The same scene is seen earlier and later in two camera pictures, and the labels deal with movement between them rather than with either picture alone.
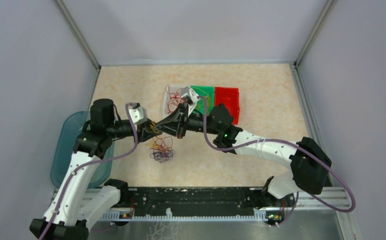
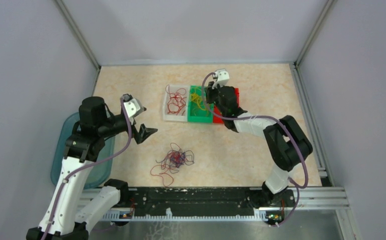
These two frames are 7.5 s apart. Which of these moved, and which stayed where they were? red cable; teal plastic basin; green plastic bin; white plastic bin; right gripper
Moved: right gripper
Stayed: white plastic bin; red cable; teal plastic basin; green plastic bin
